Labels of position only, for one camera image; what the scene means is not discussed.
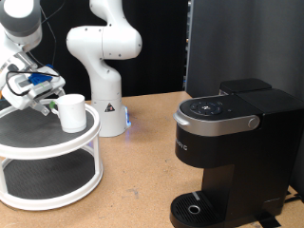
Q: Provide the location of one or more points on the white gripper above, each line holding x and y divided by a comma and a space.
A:
22, 101

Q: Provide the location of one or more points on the white two-tier turntable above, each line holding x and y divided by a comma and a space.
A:
47, 177

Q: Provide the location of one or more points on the black Keurig coffee machine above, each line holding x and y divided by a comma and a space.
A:
253, 171

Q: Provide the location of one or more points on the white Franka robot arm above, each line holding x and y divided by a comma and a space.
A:
104, 79

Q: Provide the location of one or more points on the black drip tray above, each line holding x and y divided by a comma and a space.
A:
193, 209

